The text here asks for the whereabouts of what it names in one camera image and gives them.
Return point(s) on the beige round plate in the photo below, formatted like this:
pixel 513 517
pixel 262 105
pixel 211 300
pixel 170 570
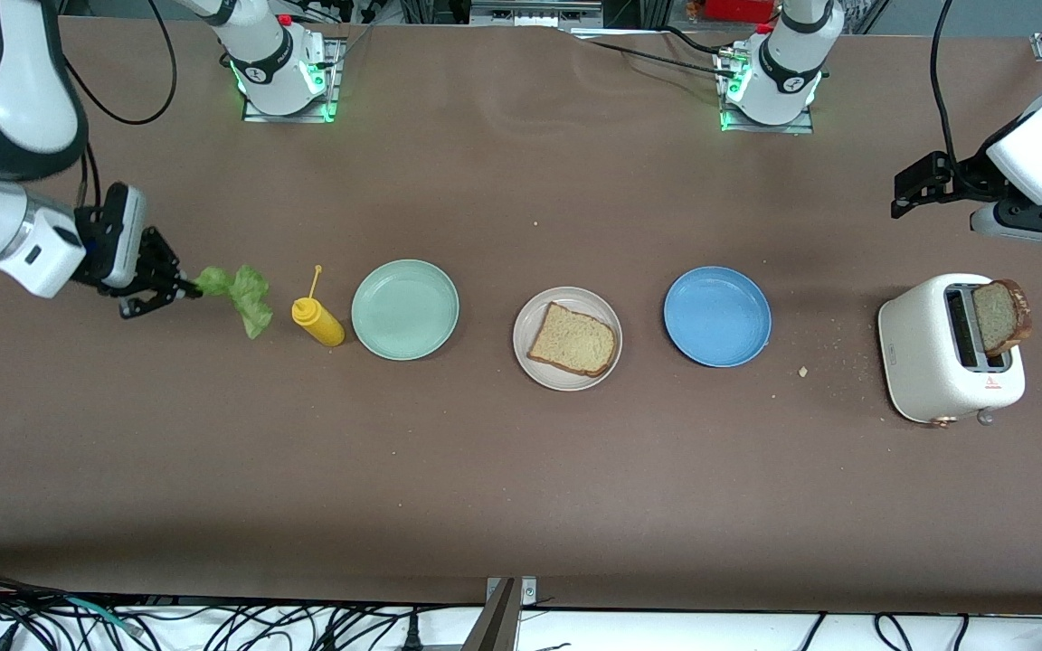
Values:
pixel 566 382

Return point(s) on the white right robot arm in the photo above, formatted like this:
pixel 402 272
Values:
pixel 5 90

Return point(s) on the black power plug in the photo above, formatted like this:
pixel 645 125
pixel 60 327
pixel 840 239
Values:
pixel 411 633

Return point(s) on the white two-slot toaster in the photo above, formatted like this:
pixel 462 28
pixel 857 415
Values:
pixel 923 362

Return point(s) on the metal table edge bracket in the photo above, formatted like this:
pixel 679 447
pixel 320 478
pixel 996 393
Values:
pixel 498 624

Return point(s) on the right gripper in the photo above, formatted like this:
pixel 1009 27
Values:
pixel 139 268

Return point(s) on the yellow squeeze sauce bottle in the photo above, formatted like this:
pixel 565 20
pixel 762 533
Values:
pixel 322 327

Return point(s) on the green lettuce leaf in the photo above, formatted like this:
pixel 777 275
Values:
pixel 250 294

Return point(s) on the mint green round plate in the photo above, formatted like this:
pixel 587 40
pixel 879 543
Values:
pixel 404 312

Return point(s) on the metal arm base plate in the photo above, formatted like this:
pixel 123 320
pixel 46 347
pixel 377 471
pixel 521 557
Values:
pixel 333 90
pixel 770 129

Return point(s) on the red box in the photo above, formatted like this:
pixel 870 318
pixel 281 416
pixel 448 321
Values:
pixel 738 9

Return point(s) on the brown bread slice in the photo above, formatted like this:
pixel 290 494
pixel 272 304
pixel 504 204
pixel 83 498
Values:
pixel 573 341
pixel 996 316

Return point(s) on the blue round plate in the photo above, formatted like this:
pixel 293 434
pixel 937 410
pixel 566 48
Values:
pixel 717 316

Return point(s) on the grey metal device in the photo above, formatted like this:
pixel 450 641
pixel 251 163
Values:
pixel 535 14

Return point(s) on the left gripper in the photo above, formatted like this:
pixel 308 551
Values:
pixel 962 178

